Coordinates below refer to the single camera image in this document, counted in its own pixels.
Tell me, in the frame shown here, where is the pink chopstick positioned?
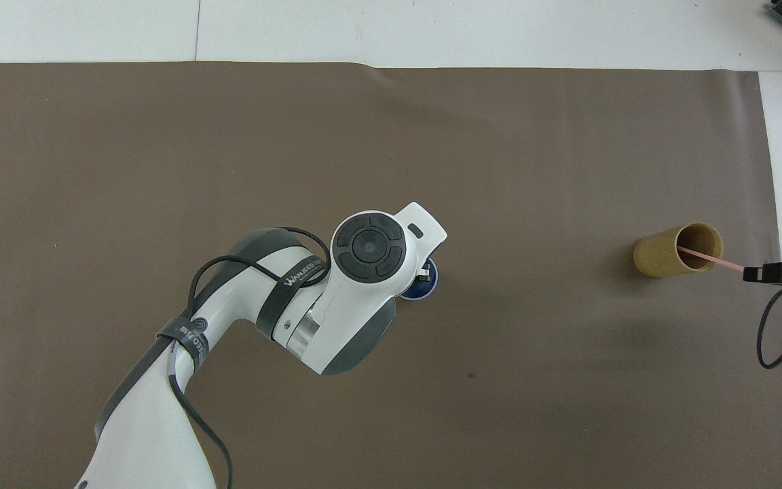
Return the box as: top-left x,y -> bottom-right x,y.
677,246 -> 747,272

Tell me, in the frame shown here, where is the blue cup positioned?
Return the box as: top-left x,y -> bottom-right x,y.
398,257 -> 441,302

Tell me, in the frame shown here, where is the tan bamboo cup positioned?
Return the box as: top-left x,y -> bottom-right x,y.
633,223 -> 724,278

